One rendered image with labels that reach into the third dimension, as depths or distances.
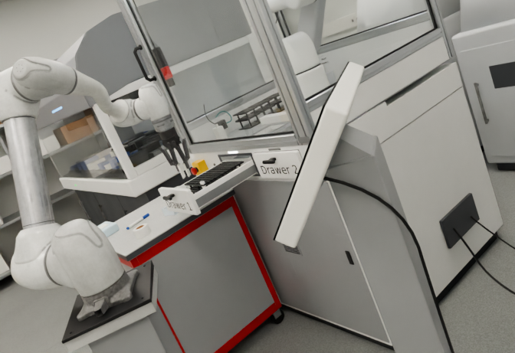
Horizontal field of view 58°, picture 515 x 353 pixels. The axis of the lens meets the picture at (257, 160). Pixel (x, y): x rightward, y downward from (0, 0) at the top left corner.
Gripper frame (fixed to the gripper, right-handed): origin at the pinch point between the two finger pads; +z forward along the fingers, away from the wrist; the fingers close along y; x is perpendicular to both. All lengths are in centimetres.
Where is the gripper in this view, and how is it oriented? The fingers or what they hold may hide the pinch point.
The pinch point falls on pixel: (184, 170)
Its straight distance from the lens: 216.1
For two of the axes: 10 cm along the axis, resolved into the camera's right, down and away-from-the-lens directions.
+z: 3.6, 9.0, 2.5
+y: 9.3, -3.1, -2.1
